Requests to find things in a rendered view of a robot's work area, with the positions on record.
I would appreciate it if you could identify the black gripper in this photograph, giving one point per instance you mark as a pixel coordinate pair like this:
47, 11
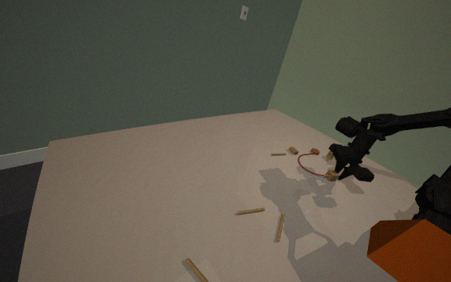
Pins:
362, 174

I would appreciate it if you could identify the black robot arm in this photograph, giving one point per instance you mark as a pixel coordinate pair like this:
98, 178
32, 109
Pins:
434, 196

